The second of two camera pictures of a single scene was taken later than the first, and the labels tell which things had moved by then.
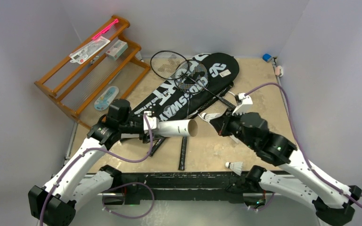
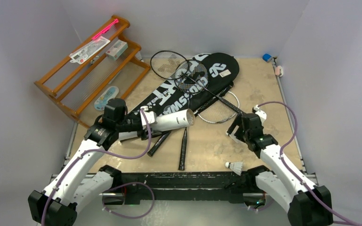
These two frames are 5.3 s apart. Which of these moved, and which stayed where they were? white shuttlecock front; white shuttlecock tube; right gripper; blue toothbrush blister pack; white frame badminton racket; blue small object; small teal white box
Moved: right gripper; white shuttlecock tube
Stayed: blue toothbrush blister pack; blue small object; small teal white box; white frame badminton racket; white shuttlecock front
